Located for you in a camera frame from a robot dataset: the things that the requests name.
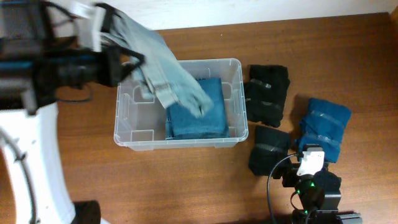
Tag blue taped garment bundle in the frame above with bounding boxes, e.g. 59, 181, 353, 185
295, 98, 351, 163

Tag light blue jeans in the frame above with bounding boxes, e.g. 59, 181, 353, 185
102, 10, 210, 114

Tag dark blue jeans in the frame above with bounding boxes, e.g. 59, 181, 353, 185
165, 78, 230, 140

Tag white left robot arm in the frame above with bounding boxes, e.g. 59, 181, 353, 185
1, 1, 145, 223

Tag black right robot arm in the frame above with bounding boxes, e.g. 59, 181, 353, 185
272, 162, 363, 224

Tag black taped garment lower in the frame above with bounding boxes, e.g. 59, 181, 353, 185
248, 126, 292, 176

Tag black taped garment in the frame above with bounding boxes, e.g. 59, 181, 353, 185
248, 126, 292, 176
244, 65, 290, 128

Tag clear plastic storage bin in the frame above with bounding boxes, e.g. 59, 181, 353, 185
114, 58, 249, 151

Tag black taped garment upper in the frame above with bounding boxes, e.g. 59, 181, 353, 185
244, 65, 290, 128

